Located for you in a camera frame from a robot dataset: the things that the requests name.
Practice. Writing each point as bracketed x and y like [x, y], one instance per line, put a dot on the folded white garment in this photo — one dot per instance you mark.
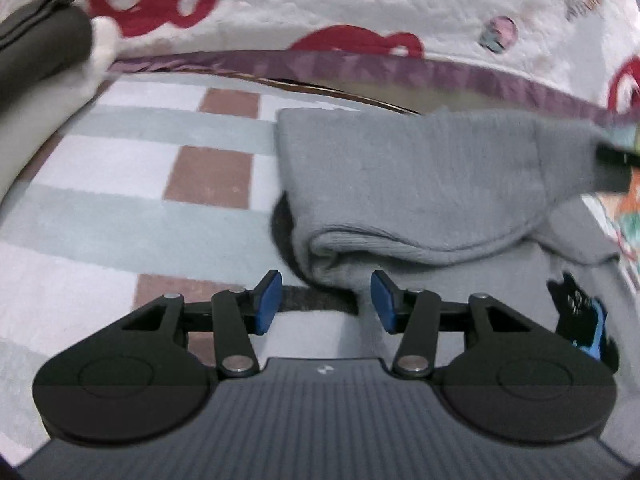
[30, 122]

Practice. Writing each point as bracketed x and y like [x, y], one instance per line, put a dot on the checkered bed sheet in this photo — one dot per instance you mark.
[163, 183]

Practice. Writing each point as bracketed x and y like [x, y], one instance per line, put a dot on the folded dark brown garment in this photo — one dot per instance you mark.
[39, 40]

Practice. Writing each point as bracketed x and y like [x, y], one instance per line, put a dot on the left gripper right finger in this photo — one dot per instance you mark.
[414, 315]

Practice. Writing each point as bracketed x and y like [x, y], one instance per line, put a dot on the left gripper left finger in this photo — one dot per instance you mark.
[237, 314]

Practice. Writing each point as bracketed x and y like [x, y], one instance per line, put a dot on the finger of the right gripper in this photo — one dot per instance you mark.
[617, 159]

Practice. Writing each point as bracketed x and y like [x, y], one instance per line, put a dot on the colourful floral quilt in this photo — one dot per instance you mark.
[618, 213]

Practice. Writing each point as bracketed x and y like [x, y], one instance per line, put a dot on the white red bear quilt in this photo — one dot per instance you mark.
[583, 53]

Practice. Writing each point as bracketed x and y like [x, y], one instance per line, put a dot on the grey knit sweater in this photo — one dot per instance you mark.
[455, 202]

